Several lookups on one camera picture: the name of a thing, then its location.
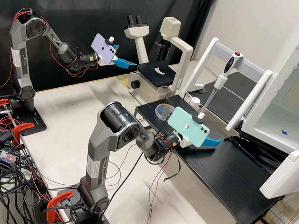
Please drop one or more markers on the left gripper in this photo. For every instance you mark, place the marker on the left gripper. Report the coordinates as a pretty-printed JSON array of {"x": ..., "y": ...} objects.
[{"x": 115, "y": 60}]

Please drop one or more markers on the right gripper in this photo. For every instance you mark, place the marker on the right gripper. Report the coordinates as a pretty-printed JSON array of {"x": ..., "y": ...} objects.
[{"x": 182, "y": 141}]

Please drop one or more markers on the petri dish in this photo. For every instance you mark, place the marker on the petri dish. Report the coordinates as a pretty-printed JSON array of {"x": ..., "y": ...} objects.
[{"x": 163, "y": 113}]

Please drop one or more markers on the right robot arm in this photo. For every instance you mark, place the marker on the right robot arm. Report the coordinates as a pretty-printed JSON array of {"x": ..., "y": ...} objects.
[{"x": 102, "y": 144}]

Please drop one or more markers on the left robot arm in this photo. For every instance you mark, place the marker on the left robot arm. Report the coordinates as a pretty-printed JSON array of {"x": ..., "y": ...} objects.
[{"x": 18, "y": 55}]

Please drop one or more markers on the white incubator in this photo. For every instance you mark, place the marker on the white incubator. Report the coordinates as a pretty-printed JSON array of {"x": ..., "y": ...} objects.
[{"x": 273, "y": 124}]

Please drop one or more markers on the incubator door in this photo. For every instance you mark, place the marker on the incubator door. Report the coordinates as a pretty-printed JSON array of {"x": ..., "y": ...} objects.
[{"x": 289, "y": 172}]

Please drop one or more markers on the black platform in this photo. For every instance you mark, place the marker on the black platform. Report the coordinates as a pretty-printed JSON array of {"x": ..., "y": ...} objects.
[
  {"x": 149, "y": 112},
  {"x": 221, "y": 104},
  {"x": 228, "y": 181},
  {"x": 244, "y": 84}
]

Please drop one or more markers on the cream microscope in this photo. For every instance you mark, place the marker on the cream microscope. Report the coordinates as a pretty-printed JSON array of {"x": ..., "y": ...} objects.
[{"x": 144, "y": 89}]

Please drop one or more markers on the white-capped bottle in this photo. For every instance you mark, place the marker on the white-capped bottle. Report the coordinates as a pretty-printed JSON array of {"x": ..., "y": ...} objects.
[{"x": 195, "y": 101}]

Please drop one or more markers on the white pipette stand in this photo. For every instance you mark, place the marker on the white pipette stand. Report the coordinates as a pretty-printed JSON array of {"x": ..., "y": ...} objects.
[{"x": 245, "y": 107}]

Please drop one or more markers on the pipette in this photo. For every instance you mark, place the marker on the pipette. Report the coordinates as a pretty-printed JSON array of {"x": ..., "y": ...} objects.
[{"x": 230, "y": 64}]

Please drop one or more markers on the red clamp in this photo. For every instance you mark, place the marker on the red clamp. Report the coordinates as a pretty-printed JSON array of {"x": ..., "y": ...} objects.
[
  {"x": 20, "y": 129},
  {"x": 0, "y": 104},
  {"x": 55, "y": 204}
]

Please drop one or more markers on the small circuit board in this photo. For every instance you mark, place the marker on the small circuit board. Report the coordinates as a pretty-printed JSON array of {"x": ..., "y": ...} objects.
[{"x": 7, "y": 156}]

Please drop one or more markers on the left wrist camera phone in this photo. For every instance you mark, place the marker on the left wrist camera phone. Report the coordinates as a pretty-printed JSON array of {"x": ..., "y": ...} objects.
[{"x": 103, "y": 47}]

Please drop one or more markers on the wrist camera phone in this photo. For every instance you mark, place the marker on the wrist camera phone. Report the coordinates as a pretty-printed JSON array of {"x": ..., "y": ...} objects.
[
  {"x": 103, "y": 47},
  {"x": 188, "y": 126}
]

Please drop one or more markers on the right wrist camera phone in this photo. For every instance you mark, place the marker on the right wrist camera phone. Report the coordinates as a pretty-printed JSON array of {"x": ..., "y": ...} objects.
[{"x": 188, "y": 126}]

